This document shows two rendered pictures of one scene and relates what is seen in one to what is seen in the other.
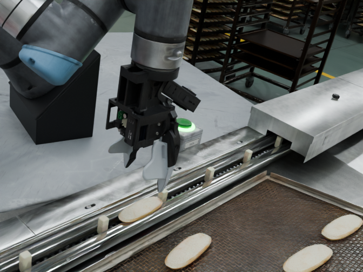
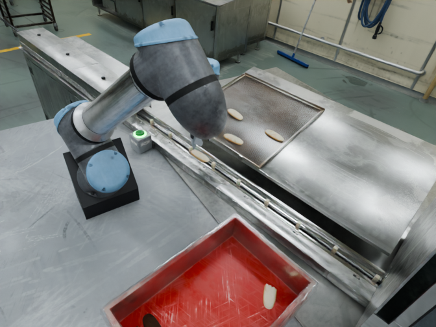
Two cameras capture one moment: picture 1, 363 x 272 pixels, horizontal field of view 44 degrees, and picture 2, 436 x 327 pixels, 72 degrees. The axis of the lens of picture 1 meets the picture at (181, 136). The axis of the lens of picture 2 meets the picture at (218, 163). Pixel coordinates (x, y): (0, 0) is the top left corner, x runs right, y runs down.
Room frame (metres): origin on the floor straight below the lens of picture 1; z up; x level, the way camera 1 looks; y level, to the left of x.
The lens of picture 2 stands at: (0.52, 1.04, 1.69)
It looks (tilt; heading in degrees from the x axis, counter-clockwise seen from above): 41 degrees down; 272
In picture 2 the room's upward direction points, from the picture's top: 6 degrees clockwise
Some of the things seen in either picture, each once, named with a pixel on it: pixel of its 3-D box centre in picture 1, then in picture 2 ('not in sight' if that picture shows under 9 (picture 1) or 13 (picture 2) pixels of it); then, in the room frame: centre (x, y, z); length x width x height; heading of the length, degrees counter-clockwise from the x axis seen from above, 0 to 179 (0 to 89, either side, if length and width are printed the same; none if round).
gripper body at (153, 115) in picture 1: (146, 101); not in sight; (0.62, 0.06, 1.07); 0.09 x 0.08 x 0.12; 142
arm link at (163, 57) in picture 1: (159, 51); not in sight; (0.63, 0.06, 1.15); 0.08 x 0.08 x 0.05
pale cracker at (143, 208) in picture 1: (141, 208); (200, 155); (0.65, 0.04, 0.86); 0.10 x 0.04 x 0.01; 145
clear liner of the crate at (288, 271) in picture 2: not in sight; (215, 302); (0.51, 0.67, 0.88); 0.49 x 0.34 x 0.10; 49
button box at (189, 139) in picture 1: (179, 147); (141, 143); (0.92, 0.00, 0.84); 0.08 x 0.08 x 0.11; 53
